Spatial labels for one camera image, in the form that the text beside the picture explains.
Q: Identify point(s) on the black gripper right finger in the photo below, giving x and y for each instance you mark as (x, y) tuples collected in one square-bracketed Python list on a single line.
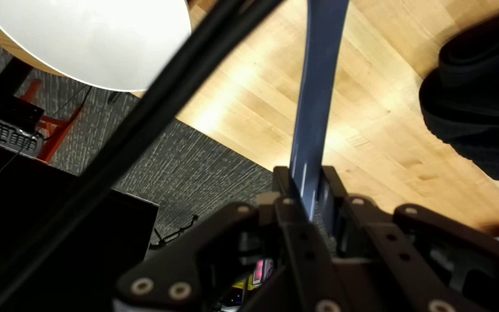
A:
[(424, 254)]

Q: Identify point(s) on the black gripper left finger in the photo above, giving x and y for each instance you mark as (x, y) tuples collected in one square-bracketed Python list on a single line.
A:
[(216, 254)]

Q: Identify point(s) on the blue-grey strip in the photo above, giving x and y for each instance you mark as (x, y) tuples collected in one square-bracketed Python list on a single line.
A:
[(320, 98)]

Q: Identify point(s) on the white bowl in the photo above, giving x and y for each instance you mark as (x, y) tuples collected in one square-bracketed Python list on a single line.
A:
[(95, 41)]

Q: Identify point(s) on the black folded cloth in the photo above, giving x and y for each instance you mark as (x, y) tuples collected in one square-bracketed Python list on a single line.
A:
[(481, 98)]

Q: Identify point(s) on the large black screen panel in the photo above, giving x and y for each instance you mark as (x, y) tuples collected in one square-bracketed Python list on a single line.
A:
[(31, 232)]

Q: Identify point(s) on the orange metal stand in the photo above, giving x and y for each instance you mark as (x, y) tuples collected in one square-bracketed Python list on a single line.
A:
[(60, 131)]

